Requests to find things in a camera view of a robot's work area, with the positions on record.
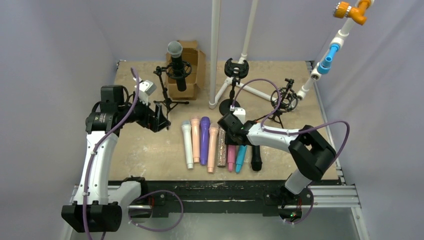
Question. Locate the glitter sequin microphone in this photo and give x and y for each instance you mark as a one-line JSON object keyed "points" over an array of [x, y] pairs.
{"points": [[222, 149]]}

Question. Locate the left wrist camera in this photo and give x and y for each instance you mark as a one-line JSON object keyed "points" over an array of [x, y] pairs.
{"points": [[145, 89]]}

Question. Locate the white microphone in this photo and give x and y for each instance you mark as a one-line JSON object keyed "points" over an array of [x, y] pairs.
{"points": [[187, 140]]}

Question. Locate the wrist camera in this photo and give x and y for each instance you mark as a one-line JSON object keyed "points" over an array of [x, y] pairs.
{"points": [[240, 113], [145, 89]]}

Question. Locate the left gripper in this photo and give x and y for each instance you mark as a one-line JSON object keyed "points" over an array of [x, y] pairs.
{"points": [[153, 117]]}

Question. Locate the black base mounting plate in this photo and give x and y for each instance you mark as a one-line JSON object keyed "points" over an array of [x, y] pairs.
{"points": [[265, 197]]}

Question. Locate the white PVC pipe frame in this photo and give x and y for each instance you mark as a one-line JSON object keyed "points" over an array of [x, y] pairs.
{"points": [[214, 94]]}

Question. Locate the round base mic stand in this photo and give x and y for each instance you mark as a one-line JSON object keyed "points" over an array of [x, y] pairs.
{"points": [[235, 71]]}

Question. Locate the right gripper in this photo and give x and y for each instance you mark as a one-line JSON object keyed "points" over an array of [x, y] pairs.
{"points": [[227, 123]]}

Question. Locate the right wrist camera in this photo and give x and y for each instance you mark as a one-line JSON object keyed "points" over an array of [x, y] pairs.
{"points": [[240, 113]]}

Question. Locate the black microphone orange cap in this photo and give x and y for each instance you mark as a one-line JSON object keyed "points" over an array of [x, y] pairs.
{"points": [[256, 158]]}

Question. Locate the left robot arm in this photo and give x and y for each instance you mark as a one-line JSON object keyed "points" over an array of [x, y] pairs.
{"points": [[95, 208]]}

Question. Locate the cardboard box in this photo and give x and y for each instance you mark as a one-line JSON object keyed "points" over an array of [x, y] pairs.
{"points": [[192, 54]]}

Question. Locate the aluminium rail frame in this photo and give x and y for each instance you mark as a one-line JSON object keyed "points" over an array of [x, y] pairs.
{"points": [[325, 196]]}

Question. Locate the black sparkly microphone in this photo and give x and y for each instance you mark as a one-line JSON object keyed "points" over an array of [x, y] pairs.
{"points": [[175, 49]]}

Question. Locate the PVC pipe with coloured fittings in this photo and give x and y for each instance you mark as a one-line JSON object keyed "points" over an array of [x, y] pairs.
{"points": [[354, 14]]}

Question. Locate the purple microphone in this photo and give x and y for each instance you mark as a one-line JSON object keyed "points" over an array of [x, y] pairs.
{"points": [[204, 139]]}

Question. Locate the tripod shock mount stand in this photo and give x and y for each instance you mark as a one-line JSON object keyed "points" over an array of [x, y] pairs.
{"points": [[289, 101], [167, 101]]}

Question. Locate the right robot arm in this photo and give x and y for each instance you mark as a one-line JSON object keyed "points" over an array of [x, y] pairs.
{"points": [[311, 152]]}

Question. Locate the pink microphone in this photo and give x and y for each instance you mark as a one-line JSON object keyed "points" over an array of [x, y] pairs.
{"points": [[231, 157]]}

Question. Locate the blue microphone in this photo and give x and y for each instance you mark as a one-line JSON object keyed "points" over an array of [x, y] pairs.
{"points": [[240, 158]]}

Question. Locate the beige microphone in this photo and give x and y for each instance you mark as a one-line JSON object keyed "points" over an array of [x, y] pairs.
{"points": [[213, 136], [195, 133]]}

